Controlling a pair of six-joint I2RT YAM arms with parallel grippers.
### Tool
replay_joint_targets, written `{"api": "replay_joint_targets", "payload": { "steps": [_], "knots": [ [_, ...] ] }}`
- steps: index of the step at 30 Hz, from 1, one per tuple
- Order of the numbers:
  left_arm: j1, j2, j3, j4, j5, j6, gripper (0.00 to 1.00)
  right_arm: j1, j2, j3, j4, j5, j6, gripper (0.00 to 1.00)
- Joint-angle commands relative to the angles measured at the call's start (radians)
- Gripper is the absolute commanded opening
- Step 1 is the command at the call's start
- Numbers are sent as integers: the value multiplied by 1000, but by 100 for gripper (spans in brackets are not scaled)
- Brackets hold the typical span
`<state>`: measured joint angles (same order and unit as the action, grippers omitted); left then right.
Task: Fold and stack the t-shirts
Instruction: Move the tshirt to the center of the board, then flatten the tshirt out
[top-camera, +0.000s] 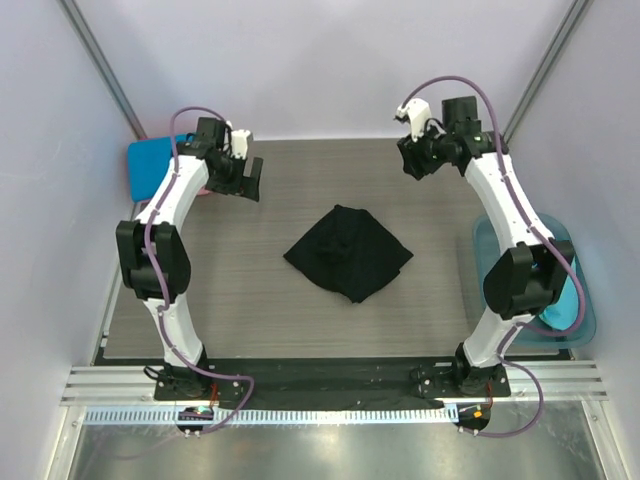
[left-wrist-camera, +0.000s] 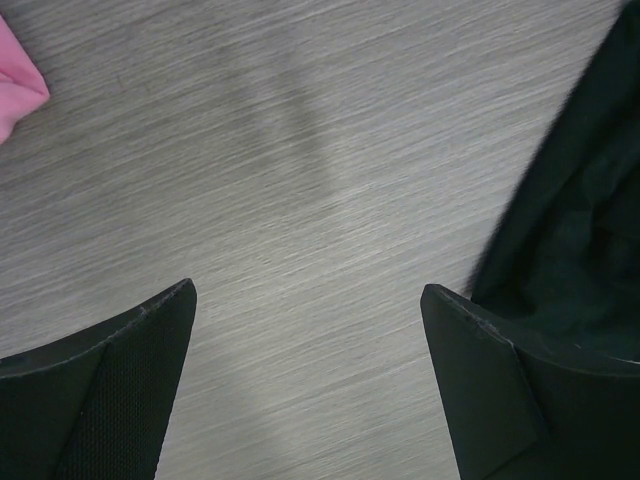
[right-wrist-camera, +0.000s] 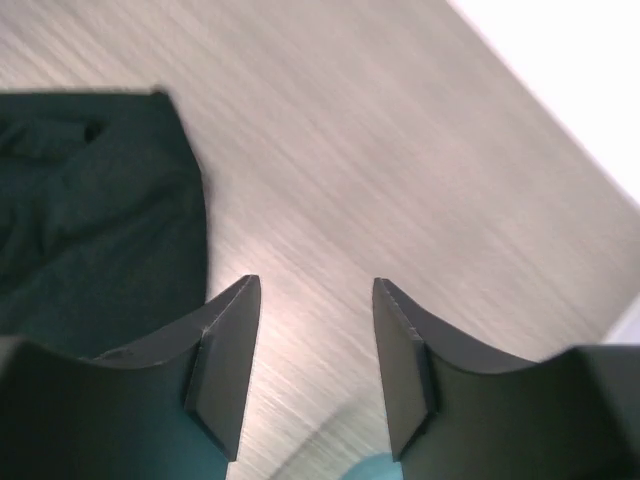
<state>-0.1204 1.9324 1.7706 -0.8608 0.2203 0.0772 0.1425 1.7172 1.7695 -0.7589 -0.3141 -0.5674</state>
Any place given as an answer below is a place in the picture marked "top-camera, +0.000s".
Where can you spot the left aluminium corner post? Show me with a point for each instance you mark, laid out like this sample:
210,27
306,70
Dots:
98,58

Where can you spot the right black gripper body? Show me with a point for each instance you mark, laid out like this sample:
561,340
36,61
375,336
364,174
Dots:
412,157

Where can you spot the black t shirt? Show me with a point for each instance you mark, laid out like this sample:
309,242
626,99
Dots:
349,252

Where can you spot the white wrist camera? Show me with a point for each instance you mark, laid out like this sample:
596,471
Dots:
239,143
416,113

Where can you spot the aluminium corner post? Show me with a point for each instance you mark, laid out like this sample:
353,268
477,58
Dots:
568,26
98,58

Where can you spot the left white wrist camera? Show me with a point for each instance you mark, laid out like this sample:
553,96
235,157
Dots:
239,143

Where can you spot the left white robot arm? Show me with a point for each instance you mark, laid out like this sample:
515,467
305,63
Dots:
153,260

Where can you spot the aluminium frame rail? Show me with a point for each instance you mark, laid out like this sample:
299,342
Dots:
127,385

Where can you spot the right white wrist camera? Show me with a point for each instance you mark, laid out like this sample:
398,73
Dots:
416,113

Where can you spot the translucent blue plastic bin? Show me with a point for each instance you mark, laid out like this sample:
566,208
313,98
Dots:
487,252

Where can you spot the white slotted cable duct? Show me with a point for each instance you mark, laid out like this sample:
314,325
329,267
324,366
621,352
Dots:
198,416

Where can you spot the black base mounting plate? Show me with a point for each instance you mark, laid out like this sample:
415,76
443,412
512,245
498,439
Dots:
335,384

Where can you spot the folded blue t shirt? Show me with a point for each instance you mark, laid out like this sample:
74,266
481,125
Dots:
147,164

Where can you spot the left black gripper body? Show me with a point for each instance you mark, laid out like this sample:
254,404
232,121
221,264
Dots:
230,176

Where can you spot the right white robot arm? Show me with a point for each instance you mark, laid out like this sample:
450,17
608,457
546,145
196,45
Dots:
531,270

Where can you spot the crumpled light blue t shirt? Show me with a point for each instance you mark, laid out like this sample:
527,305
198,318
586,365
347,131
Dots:
562,314

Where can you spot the right aluminium corner post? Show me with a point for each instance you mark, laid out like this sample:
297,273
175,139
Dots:
568,26

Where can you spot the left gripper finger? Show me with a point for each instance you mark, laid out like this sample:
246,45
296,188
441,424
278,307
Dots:
240,191
251,183

